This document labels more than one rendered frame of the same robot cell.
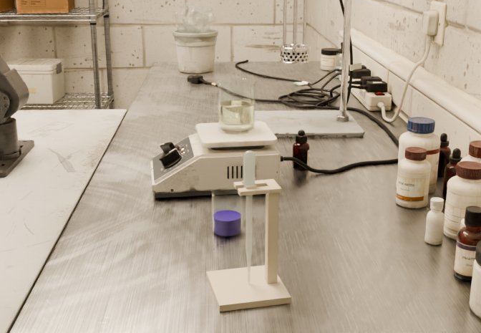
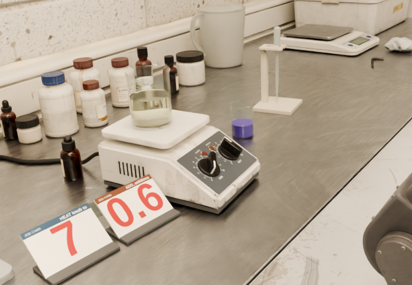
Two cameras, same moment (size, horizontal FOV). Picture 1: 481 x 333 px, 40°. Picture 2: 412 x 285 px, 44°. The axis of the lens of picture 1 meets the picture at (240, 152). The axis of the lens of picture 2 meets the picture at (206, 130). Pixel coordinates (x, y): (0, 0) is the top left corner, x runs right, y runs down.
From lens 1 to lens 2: 161 cm
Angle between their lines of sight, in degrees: 125
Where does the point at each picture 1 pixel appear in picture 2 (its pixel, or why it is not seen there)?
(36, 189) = not seen: hidden behind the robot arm
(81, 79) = not seen: outside the picture
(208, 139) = (198, 117)
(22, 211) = not seen: hidden behind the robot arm
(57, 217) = (362, 181)
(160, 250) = (300, 134)
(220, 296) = (297, 102)
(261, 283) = (270, 102)
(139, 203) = (275, 177)
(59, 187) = (344, 228)
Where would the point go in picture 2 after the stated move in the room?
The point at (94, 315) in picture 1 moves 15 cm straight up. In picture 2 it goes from (364, 113) to (370, 35)
